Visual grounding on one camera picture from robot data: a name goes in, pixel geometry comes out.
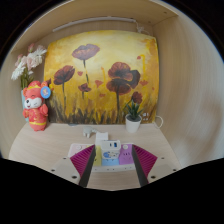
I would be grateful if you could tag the pink and white flower bouquet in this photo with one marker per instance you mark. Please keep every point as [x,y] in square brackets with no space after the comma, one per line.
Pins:
[30,60]

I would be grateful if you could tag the small white box adapter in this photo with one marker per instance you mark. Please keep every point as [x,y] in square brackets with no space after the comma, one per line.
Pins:
[101,137]

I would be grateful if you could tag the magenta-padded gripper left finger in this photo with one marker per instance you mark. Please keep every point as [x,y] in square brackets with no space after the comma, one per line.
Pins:
[83,161]

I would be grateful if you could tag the white charger block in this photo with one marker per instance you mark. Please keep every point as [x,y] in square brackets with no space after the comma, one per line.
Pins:
[110,145]

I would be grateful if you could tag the grey-white plug adapter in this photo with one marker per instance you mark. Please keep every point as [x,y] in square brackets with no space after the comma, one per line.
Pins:
[88,132]

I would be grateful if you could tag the red plush toy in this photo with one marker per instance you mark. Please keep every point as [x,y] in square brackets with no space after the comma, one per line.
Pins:
[36,113]

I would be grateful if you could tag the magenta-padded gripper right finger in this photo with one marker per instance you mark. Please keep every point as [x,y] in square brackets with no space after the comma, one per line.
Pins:
[145,161]

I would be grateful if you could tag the light blue vase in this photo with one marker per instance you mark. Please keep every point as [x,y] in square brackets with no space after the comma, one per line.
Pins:
[23,100]

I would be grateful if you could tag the small plant in white pot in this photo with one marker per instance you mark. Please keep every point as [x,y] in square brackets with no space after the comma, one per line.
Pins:
[133,124]

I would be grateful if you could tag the yellow poppy flower painting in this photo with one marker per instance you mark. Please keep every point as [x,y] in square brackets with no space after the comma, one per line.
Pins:
[100,63]

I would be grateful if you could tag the white light bar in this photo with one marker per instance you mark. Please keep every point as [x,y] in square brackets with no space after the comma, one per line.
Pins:
[93,21]

